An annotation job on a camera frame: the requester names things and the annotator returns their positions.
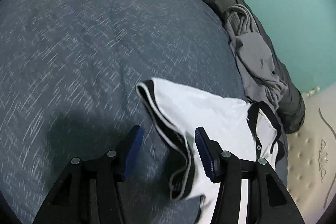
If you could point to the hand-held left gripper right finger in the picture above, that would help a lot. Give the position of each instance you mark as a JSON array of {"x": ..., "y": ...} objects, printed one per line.
[{"x": 203, "y": 155}]

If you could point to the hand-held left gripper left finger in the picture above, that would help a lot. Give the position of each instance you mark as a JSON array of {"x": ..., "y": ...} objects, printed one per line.
[{"x": 134, "y": 150}]

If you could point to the white polo shirt black trim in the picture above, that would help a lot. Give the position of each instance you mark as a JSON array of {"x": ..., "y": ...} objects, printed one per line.
[{"x": 210, "y": 113}]

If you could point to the cream tufted headboard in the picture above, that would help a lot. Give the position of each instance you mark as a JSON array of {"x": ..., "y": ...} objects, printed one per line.
[{"x": 309, "y": 161}]

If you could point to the grey garment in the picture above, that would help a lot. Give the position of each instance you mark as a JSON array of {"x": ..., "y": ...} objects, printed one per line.
[{"x": 254, "y": 61}]

